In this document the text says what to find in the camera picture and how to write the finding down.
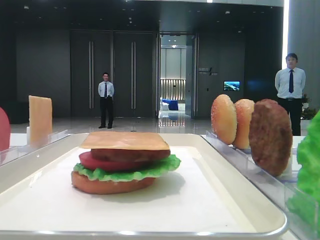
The sesame bun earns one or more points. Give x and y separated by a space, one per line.
224 118
244 109

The cheese slice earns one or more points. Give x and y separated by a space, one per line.
125 141
40 119

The sesame bun top front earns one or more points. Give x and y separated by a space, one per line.
224 118

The clear acrylic rack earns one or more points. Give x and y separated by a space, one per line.
277 189
20 145

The green lettuce leaf in rack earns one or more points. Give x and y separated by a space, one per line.
307 170

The upright cheese slice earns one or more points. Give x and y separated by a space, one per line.
40 119

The right clear acrylic rack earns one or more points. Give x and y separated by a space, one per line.
277 189

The sesame bun rear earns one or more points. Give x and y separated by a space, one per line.
244 109

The red tomato slice in rack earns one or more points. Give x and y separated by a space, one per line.
5 131

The bottom bun slice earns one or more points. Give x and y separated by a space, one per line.
82 183

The dark double door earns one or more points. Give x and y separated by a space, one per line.
128 58

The green lettuce leaf on burger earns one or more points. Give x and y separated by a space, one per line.
155 170

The brown meat patty on burger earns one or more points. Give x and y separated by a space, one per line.
126 155

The upright brown meat patty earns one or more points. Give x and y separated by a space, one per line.
270 136

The red tomato slice on burger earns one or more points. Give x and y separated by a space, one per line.
89 162

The white serving tray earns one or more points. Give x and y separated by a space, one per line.
206 198

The man in white shirt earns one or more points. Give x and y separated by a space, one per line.
289 83

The wall mounted screen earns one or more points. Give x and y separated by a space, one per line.
231 85

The left clear acrylic rack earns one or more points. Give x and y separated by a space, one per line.
20 145

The potted plants in planter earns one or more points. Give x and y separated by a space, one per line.
307 112

